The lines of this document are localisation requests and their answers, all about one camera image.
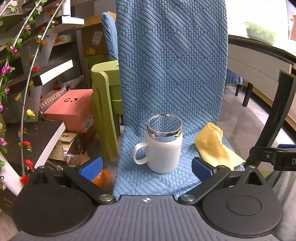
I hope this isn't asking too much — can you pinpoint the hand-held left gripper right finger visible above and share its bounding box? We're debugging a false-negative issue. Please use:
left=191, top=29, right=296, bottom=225
left=178, top=157, right=266, bottom=205

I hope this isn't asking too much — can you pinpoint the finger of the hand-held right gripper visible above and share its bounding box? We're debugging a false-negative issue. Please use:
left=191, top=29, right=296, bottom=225
left=248, top=144, right=296, bottom=164

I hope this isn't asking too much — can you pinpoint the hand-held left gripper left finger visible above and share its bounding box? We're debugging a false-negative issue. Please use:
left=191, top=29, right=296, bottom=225
left=32, top=157, right=116, bottom=205

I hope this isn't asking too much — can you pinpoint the yellow cleaning cloth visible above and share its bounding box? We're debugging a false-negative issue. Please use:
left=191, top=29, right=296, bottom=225
left=194, top=122, right=247, bottom=172

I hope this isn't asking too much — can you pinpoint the white mug with silver rim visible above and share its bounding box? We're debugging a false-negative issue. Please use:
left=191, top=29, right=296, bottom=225
left=132, top=113, right=183, bottom=174

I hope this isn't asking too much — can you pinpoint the orange fruit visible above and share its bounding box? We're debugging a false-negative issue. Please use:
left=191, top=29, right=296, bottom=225
left=92, top=170, right=113, bottom=189

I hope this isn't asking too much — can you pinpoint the flattened cardboard box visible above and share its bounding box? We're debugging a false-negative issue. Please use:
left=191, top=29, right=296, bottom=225
left=47, top=132, right=78, bottom=163

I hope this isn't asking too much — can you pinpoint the pink cardboard box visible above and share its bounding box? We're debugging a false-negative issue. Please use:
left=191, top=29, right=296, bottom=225
left=43, top=89, right=95, bottom=133

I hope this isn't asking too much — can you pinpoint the green plastic stool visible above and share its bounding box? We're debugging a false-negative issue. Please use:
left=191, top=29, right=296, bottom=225
left=91, top=60, right=124, bottom=163

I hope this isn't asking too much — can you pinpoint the clear plastic egg tray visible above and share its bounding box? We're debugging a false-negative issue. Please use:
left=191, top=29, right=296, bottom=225
left=39, top=90, right=68, bottom=114

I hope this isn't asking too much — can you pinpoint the yellow green box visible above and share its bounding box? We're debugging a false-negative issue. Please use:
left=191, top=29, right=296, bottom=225
left=84, top=54, right=111, bottom=90

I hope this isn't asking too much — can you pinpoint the dark wooden staircase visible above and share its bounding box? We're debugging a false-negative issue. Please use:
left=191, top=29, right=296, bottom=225
left=0, top=0, right=85, bottom=197

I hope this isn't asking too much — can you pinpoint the white dining table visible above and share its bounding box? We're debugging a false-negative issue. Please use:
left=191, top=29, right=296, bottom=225
left=228, top=14, right=296, bottom=127

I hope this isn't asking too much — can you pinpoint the flower wrapped stair railing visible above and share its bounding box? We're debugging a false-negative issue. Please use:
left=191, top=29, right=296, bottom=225
left=0, top=0, right=67, bottom=186

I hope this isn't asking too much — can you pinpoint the blue textured covered chair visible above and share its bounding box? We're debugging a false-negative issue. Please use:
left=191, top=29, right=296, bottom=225
left=112, top=0, right=245, bottom=202

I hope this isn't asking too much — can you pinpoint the green and white bowl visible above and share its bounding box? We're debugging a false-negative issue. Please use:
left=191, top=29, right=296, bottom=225
left=244, top=22, right=277, bottom=45

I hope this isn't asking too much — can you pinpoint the brown cardboard box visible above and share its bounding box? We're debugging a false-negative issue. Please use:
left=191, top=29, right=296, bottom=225
left=80, top=11, right=116, bottom=56

